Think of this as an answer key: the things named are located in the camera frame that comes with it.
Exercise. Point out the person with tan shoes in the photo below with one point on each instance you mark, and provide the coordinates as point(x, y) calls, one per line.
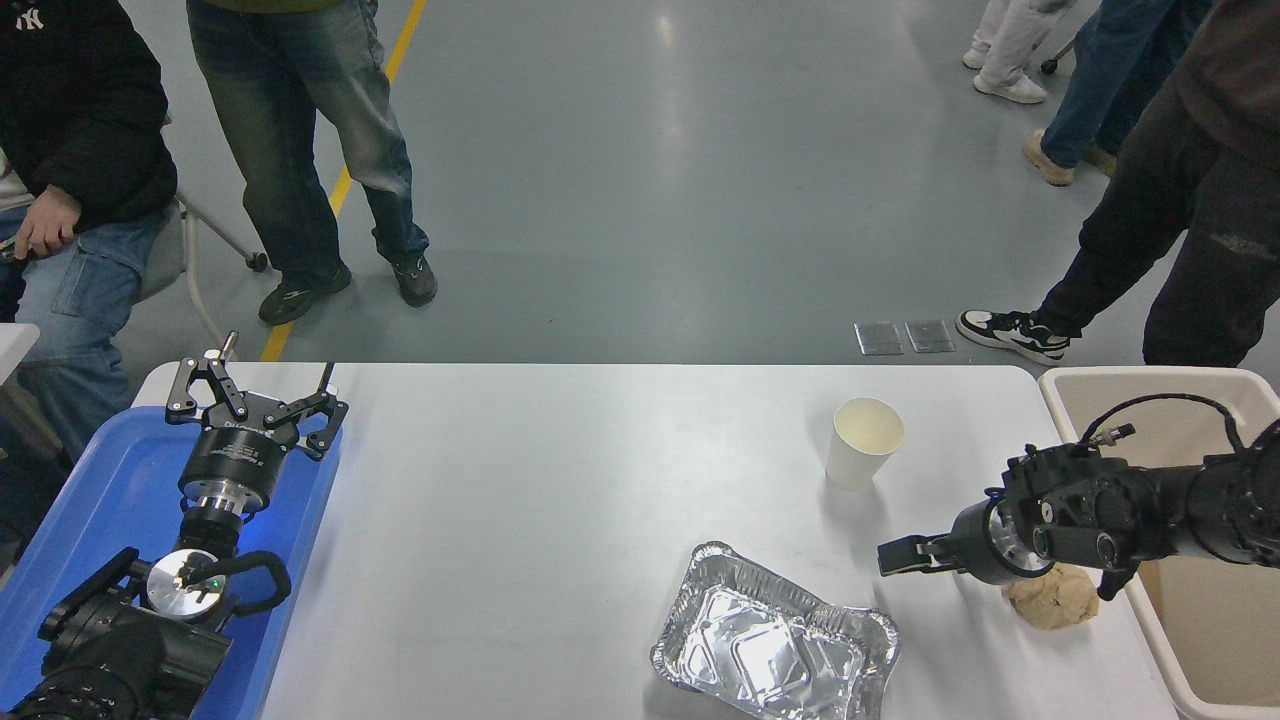
point(1100, 90)

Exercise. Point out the seated person's hand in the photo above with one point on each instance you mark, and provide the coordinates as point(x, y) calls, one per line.
point(48, 225)

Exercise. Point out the grey chair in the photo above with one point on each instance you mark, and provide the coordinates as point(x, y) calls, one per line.
point(165, 260)

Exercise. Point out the person beside bin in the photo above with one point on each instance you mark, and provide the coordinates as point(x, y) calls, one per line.
point(1200, 220)

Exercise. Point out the large pale bin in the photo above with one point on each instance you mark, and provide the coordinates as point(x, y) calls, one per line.
point(1210, 640)

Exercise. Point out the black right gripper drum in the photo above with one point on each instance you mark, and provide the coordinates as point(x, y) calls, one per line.
point(972, 545)

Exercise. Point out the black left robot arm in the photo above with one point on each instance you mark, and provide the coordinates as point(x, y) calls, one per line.
point(130, 640)

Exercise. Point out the standing person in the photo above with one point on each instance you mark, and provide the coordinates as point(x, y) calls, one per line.
point(290, 150)

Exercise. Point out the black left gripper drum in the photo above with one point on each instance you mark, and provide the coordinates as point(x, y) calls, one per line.
point(238, 462)

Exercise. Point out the silver foil tray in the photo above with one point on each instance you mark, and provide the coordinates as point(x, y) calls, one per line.
point(775, 645)

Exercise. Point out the blue plastic tray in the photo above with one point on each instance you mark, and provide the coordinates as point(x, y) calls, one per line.
point(100, 500)

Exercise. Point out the seated person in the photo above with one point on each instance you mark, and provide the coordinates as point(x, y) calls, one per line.
point(80, 120)

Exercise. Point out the person with white shoes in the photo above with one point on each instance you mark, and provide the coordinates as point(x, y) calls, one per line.
point(1015, 45)

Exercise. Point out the white paper cup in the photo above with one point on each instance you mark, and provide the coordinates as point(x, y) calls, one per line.
point(860, 450)

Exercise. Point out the metal floor plate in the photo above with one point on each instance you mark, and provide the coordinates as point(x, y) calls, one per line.
point(879, 338)
point(930, 336)

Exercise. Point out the small white side table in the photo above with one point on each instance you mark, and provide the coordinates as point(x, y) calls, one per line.
point(15, 350)

